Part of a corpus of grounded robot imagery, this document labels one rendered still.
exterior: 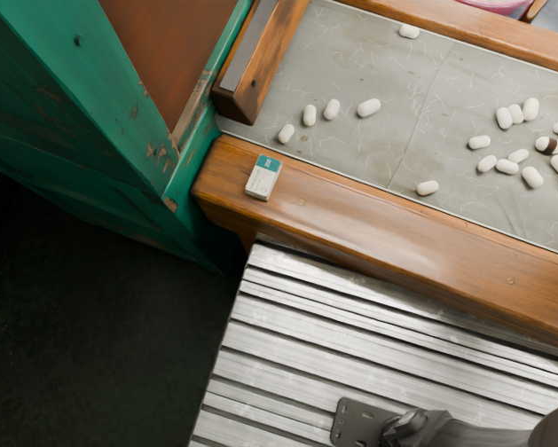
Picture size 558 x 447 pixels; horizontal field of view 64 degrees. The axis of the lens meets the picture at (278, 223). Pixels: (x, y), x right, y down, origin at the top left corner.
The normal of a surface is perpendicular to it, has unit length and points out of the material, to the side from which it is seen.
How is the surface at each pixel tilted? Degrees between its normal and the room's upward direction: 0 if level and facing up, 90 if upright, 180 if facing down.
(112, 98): 90
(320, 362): 0
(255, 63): 67
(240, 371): 0
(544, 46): 0
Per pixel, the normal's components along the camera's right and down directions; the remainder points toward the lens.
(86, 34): 0.93, 0.36
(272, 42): 0.85, 0.22
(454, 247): -0.02, -0.25
